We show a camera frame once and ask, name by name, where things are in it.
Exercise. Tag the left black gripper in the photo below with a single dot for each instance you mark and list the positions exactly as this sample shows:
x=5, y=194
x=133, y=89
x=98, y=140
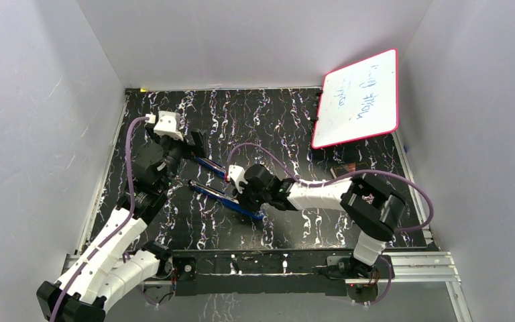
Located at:
x=198, y=137

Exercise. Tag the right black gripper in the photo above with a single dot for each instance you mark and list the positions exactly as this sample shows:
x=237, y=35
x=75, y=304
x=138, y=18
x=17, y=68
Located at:
x=243, y=199

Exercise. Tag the blue stapler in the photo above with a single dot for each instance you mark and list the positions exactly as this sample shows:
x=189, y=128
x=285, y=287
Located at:
x=212, y=166
x=226, y=200

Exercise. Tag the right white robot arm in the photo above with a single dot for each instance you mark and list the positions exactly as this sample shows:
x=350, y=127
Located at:
x=371, y=204

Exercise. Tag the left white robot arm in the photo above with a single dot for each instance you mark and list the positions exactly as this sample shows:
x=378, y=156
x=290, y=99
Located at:
x=101, y=276

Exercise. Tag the dark brown book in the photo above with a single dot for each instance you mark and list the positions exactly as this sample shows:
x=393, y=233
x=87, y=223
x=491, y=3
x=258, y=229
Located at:
x=340, y=170

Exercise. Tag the pink framed whiteboard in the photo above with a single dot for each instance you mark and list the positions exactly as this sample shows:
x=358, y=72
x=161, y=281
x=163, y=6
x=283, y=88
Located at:
x=358, y=101

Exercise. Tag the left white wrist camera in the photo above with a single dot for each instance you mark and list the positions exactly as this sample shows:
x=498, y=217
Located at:
x=165, y=123

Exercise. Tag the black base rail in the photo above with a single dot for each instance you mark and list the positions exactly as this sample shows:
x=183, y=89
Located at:
x=327, y=271

